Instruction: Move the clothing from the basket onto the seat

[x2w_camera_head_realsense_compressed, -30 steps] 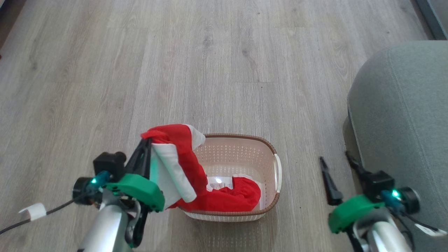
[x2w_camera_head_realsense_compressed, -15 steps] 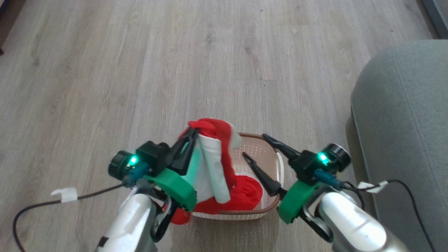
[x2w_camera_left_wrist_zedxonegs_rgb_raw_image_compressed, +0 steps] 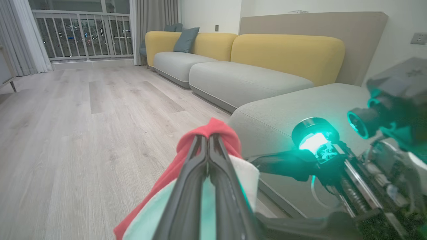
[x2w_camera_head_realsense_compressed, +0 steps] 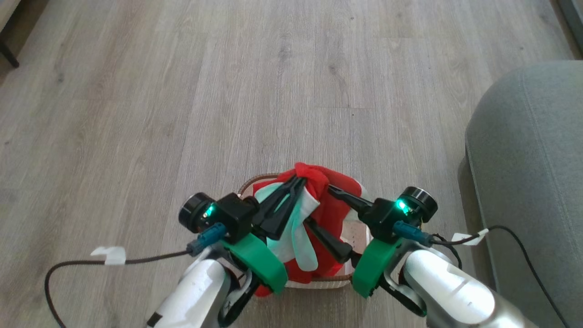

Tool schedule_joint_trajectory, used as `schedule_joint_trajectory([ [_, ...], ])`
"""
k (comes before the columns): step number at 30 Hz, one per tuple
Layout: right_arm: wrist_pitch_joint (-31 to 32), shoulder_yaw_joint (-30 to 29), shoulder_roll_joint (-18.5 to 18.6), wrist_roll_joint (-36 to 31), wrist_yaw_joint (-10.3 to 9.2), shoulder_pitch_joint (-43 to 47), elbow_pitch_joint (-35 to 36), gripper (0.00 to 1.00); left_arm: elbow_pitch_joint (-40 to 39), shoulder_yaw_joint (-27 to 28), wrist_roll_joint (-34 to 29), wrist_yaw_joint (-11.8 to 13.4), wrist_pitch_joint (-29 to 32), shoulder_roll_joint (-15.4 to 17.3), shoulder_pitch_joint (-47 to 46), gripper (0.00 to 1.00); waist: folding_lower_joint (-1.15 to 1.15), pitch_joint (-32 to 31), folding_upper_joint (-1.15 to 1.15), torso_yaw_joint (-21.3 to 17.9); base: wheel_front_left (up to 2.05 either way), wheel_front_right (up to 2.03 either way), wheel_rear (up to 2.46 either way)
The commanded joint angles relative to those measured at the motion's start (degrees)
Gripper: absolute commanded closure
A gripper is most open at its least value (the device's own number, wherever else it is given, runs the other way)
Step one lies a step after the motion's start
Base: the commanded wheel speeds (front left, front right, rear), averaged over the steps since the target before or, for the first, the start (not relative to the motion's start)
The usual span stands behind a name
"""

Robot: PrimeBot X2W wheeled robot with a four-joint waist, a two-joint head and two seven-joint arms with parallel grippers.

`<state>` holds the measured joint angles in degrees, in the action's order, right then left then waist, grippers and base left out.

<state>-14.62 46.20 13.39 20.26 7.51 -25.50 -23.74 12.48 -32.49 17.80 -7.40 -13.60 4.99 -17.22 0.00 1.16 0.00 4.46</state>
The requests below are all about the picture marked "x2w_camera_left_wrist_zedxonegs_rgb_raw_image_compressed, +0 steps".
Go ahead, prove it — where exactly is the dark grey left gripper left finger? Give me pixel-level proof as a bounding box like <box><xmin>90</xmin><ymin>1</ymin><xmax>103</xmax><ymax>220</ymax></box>
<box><xmin>153</xmin><ymin>135</ymin><xmax>209</xmax><ymax>240</ymax></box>

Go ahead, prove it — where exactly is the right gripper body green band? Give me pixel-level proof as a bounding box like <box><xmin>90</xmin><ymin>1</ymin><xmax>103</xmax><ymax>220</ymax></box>
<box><xmin>292</xmin><ymin>117</ymin><xmax>427</xmax><ymax>240</ymax></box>

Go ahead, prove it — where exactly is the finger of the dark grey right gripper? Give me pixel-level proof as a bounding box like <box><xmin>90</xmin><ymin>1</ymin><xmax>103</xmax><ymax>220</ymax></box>
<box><xmin>250</xmin><ymin>150</ymin><xmax>314</xmax><ymax>182</ymax></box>
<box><xmin>256</xmin><ymin>212</ymin><xmax>365</xmax><ymax>240</ymax></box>

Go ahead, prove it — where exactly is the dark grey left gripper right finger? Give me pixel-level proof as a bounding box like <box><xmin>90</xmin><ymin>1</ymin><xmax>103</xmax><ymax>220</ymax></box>
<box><xmin>208</xmin><ymin>133</ymin><xmax>264</xmax><ymax>240</ymax></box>

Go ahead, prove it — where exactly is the red and white clothing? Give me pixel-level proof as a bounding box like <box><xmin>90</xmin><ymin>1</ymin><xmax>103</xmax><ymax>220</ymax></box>
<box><xmin>113</xmin><ymin>117</ymin><xmax>260</xmax><ymax>240</ymax></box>

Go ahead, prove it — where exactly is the grey sofa seat cushion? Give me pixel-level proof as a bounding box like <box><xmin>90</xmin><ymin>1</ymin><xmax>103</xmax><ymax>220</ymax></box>
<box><xmin>189</xmin><ymin>61</ymin><xmax>314</xmax><ymax>114</ymax></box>
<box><xmin>228</xmin><ymin>83</ymin><xmax>377</xmax><ymax>219</ymax></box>
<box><xmin>154</xmin><ymin>51</ymin><xmax>218</xmax><ymax>89</ymax></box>

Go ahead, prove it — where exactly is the yellow sofa backrest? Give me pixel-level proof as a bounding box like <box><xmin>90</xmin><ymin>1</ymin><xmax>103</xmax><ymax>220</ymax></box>
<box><xmin>230</xmin><ymin>34</ymin><xmax>345</xmax><ymax>87</ymax></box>
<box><xmin>145</xmin><ymin>31</ymin><xmax>238</xmax><ymax>67</ymax></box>

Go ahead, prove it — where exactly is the grey curtain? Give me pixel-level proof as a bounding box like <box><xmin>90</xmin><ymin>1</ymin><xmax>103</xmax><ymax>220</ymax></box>
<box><xmin>135</xmin><ymin>0</ymin><xmax>179</xmax><ymax>66</ymax></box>

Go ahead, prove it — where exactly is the white balcony railing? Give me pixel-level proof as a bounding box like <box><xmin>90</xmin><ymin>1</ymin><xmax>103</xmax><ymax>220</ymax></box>
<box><xmin>32</xmin><ymin>9</ymin><xmax>134</xmax><ymax>62</ymax></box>

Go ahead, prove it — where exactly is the glass balcony window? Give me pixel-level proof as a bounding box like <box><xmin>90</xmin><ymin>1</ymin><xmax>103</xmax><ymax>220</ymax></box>
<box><xmin>28</xmin><ymin>0</ymin><xmax>134</xmax><ymax>62</ymax></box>

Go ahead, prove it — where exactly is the white sheer curtain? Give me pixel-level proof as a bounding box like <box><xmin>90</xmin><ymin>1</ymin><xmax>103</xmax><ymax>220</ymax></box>
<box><xmin>0</xmin><ymin>0</ymin><xmax>53</xmax><ymax>77</ymax></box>

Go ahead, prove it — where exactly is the thin robot cable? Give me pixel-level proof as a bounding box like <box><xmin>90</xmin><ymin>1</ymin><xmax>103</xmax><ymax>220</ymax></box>
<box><xmin>310</xmin><ymin>175</ymin><xmax>334</xmax><ymax>210</ymax></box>

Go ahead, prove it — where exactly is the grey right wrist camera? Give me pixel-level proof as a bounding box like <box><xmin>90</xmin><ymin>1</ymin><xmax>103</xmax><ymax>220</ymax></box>
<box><xmin>347</xmin><ymin>57</ymin><xmax>427</xmax><ymax>152</ymax></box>

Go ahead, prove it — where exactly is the beige upholstered wall panel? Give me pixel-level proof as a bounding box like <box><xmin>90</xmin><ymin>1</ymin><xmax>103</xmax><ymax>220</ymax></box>
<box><xmin>239</xmin><ymin>12</ymin><xmax>389</xmax><ymax>86</ymax></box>

